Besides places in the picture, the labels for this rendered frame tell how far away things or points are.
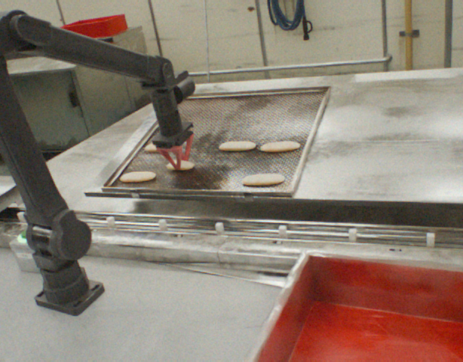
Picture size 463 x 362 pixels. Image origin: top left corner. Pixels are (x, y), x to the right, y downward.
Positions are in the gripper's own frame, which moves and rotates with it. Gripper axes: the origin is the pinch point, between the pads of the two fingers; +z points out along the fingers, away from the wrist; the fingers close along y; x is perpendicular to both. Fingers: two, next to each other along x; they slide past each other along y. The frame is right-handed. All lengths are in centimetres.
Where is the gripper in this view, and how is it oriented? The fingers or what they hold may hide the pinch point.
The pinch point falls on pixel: (181, 162)
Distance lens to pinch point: 127.8
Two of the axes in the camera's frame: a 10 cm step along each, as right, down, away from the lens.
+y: 4.2, -5.5, 7.3
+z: 1.9, 8.3, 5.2
